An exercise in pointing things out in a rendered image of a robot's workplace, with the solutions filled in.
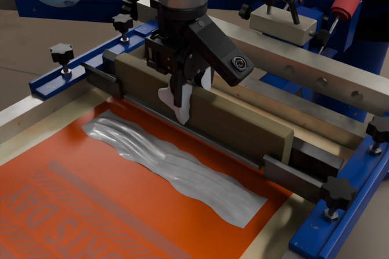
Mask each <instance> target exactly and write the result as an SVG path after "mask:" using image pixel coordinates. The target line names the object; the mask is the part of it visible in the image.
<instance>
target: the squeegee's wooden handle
mask: <svg viewBox="0 0 389 259"><path fill-rule="evenodd" d="M114 62H115V71H116V78H117V79H118V80H120V81H121V82H122V90H123V93H124V94H127V93H131V94H133V95H135V96H136V97H138V98H141V99H143V100H144V101H147V102H149V103H150V104H152V105H154V106H156V107H158V108H160V109H162V110H164V111H166V112H167V113H169V114H171V115H173V116H175V117H176V114H175V112H174V110H172V109H171V108H170V107H169V106H168V105H166V104H165V103H164V102H163V101H162V100H161V99H160V98H159V96H158V90H159V89H160V88H167V87H168V83H169V79H170V77H171V75H172V74H170V73H168V74H166V75H164V74H161V73H159V72H157V71H156V70H155V69H153V68H151V67H149V66H147V64H146V62H145V61H143V60H140V59H138V58H136V57H133V56H131V55H129V54H127V53H122V54H120V55H118V56H117V57H116V58H115V61H114ZM187 84H190V85H191V86H192V94H191V96H190V101H189V102H190V109H189V115H190V118H189V120H188V121H187V123H189V124H191V125H193V126H195V127H197V128H199V129H201V130H202V131H204V132H206V133H208V134H210V135H212V136H214V137H216V138H218V139H220V140H222V141H224V142H226V143H228V144H230V145H232V146H234V147H235V148H237V149H239V150H241V151H243V152H245V153H247V154H249V155H251V156H253V157H255V158H257V159H259V160H261V161H263V165H262V166H264V167H265V161H266V160H264V159H263V157H264V155H265V154H267V155H269V156H271V157H273V158H275V159H277V160H279V161H281V162H283V163H285V164H287V165H288V163H289V158H290V153H291V148H292V142H293V136H294V130H293V129H292V128H289V127H287V126H285V125H282V124H280V123H278V122H276V121H274V120H272V119H269V118H267V117H265V116H263V115H261V114H259V113H256V112H254V111H252V110H250V109H247V108H245V107H243V106H241V105H239V104H237V103H234V102H232V101H230V100H228V99H226V98H224V97H221V96H219V95H217V94H214V93H213V92H210V91H208V90H206V89H204V88H201V87H199V86H197V85H195V84H193V83H191V82H188V81H187Z"/></svg>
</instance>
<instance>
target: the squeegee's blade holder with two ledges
mask: <svg viewBox="0 0 389 259"><path fill-rule="evenodd" d="M124 100H126V101H128V102H130V103H132V104H133V105H135V106H137V107H139V108H141V109H143V110H145V111H147V112H148V113H150V114H152V115H154V116H156V117H158V118H160V119H162V120H164V121H166V122H167V123H169V124H171V125H173V126H175V127H177V128H179V129H181V130H183V131H185V132H186V133H188V134H190V135H192V136H194V137H195V138H197V139H200V140H202V141H203V142H205V143H207V144H209V145H211V146H212V147H214V148H216V149H218V150H220V151H222V152H224V153H226V154H228V155H230V156H231V157H233V158H235V159H237V160H239V161H241V162H243V163H245V164H247V165H248V166H250V167H252V168H254V169H256V170H260V169H261V167H262V165H263V161H261V160H259V159H257V158H255V157H253V156H251V155H249V154H247V153H245V152H243V151H241V150H239V149H237V148H235V147H234V146H232V145H230V144H228V143H226V142H224V141H222V140H220V139H218V138H216V137H214V136H212V135H210V134H208V133H206V132H204V131H202V130H201V129H199V128H197V127H195V126H193V125H191V124H189V123H187V122H186V123H185V124H184V125H182V124H181V123H180V122H179V121H178V119H177V117H175V116H173V115H171V114H169V113H167V112H166V111H164V110H162V109H160V108H158V107H156V106H154V105H152V104H150V103H149V102H147V101H144V100H143V99H141V98H138V97H136V96H135V95H133V94H131V93H129V92H128V93H127V94H125V95H124Z"/></svg>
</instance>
